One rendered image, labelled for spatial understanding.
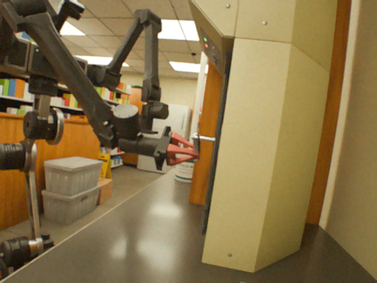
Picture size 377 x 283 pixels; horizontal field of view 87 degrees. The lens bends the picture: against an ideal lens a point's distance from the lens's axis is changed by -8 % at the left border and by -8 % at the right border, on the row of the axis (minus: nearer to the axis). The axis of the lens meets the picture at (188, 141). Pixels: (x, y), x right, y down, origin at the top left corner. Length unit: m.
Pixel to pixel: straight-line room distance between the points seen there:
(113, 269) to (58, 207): 2.34
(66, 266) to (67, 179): 2.16
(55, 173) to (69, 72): 2.14
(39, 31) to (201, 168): 0.64
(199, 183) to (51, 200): 2.18
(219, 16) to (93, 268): 0.54
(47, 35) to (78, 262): 0.52
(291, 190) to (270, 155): 0.12
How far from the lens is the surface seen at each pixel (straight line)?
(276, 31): 0.49
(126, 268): 0.47
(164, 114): 0.89
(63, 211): 2.75
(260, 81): 0.45
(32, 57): 1.25
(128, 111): 0.52
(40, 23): 0.67
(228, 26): 0.49
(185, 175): 1.14
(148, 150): 0.53
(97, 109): 0.60
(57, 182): 2.71
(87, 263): 0.49
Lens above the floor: 1.21
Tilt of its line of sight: 3 degrees down
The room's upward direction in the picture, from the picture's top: 8 degrees clockwise
